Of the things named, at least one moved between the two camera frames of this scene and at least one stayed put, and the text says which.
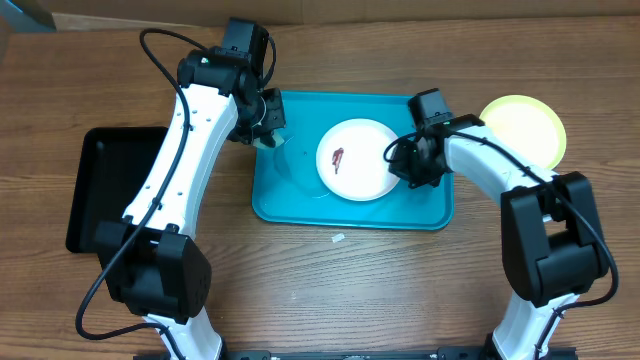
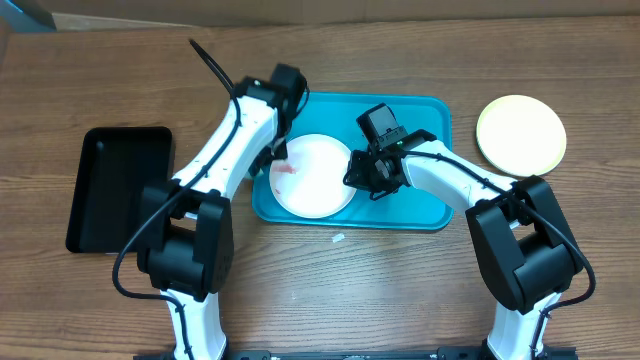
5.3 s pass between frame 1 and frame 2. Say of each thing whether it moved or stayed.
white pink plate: moved
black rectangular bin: stayed
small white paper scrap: stayed
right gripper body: moved
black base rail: stayed
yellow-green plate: stayed
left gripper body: moved
